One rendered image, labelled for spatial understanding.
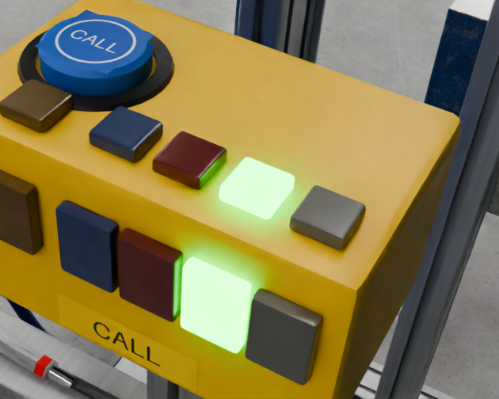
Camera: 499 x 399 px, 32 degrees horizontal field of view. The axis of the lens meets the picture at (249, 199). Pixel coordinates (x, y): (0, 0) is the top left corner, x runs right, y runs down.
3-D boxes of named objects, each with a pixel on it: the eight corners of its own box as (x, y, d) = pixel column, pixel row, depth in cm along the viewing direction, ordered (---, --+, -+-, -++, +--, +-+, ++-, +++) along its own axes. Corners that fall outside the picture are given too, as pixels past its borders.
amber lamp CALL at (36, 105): (75, 108, 30) (74, 93, 29) (42, 135, 28) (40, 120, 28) (32, 90, 30) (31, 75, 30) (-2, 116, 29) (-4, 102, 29)
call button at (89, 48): (173, 69, 33) (173, 28, 32) (111, 123, 30) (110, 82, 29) (85, 36, 34) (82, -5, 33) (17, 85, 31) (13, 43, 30)
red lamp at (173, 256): (182, 313, 29) (185, 251, 27) (173, 325, 29) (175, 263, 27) (127, 286, 30) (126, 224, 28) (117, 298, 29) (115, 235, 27)
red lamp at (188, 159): (228, 161, 28) (229, 147, 28) (199, 193, 27) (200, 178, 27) (180, 142, 29) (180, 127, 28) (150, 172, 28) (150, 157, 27)
